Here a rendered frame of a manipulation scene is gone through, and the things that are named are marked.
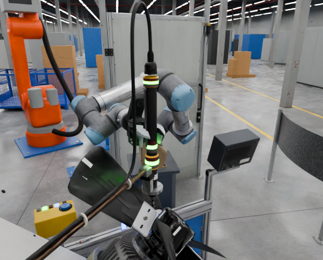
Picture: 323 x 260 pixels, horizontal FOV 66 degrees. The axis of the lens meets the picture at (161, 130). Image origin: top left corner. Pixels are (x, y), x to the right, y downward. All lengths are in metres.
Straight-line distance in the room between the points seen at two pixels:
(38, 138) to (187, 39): 2.98
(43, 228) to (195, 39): 2.39
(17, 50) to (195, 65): 2.85
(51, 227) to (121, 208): 0.51
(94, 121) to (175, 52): 1.97
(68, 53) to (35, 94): 4.37
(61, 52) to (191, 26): 6.26
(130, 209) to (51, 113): 3.94
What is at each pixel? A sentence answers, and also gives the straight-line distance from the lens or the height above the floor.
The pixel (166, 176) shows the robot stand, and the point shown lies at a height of 0.96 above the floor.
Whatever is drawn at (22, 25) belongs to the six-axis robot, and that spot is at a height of 1.97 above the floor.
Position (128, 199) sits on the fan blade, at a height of 1.32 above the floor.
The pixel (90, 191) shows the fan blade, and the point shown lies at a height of 1.38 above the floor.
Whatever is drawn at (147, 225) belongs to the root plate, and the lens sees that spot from 0.81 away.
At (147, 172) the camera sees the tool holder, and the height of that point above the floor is 1.39.
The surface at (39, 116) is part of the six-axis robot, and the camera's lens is 4.58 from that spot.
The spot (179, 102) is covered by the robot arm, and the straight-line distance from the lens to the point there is 1.10.
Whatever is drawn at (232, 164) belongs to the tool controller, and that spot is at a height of 1.09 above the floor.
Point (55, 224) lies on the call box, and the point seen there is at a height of 1.04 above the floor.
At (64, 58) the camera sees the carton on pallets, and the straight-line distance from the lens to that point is 8.69.
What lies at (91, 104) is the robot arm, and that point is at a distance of 1.04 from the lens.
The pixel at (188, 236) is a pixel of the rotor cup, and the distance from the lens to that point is 0.81.
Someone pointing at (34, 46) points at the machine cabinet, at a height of 1.51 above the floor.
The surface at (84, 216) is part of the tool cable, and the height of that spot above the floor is 1.41.
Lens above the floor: 1.76
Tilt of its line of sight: 20 degrees down
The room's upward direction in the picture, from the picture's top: straight up
